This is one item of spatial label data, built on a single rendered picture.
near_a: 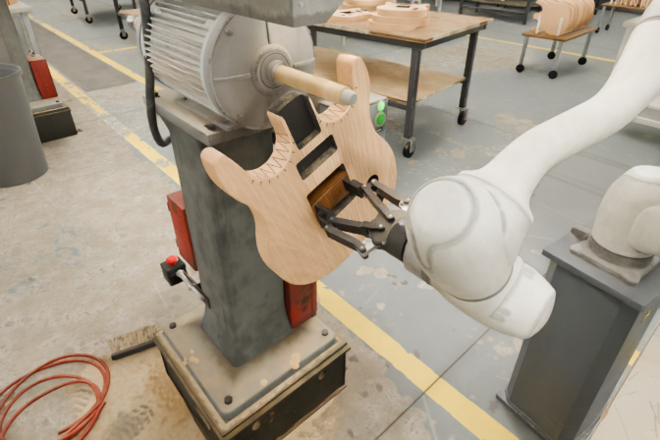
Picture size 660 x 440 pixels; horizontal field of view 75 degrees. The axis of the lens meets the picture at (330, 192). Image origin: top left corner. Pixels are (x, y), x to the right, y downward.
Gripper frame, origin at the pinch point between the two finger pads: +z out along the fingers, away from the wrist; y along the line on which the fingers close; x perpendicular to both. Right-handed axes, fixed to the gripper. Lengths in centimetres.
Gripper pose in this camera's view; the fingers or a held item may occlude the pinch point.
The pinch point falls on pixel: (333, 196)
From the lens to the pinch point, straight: 83.3
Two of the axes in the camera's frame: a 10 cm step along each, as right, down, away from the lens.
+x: -2.9, -6.6, -6.9
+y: 6.9, -6.5, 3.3
